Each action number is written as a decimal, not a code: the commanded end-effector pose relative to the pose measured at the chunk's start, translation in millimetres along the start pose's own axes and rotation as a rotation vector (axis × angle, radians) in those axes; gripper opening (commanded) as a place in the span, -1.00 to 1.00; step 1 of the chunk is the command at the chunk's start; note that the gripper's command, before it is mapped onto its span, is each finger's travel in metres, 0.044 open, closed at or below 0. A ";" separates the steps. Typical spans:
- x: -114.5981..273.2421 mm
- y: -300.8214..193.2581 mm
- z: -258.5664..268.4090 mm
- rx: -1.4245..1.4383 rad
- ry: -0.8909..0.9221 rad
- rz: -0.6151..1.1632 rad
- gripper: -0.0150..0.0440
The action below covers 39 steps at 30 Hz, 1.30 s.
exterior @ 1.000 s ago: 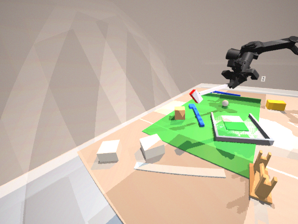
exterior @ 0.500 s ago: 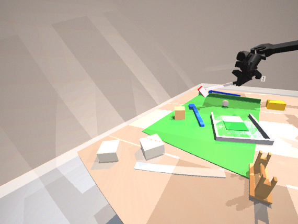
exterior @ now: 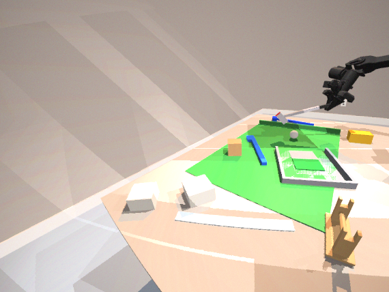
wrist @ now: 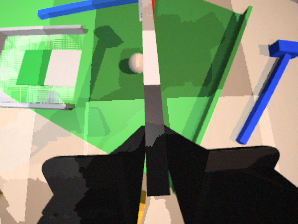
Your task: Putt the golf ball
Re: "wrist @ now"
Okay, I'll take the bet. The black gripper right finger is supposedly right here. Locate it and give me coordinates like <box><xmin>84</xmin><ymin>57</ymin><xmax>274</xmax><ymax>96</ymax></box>
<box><xmin>164</xmin><ymin>125</ymin><xmax>280</xmax><ymax>224</ymax></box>

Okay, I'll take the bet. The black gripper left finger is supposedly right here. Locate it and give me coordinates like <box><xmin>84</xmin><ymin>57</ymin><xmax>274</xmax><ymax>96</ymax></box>
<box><xmin>41</xmin><ymin>125</ymin><xmax>146</xmax><ymax>224</ymax></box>

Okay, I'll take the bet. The cream golf ball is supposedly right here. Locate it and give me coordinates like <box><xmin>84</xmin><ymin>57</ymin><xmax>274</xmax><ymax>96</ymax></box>
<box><xmin>128</xmin><ymin>53</ymin><xmax>144</xmax><ymax>73</ymax></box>

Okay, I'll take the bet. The green flat mat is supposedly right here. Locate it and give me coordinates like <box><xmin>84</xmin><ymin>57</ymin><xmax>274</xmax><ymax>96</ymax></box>
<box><xmin>0</xmin><ymin>0</ymin><xmax>242</xmax><ymax>154</ymax></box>

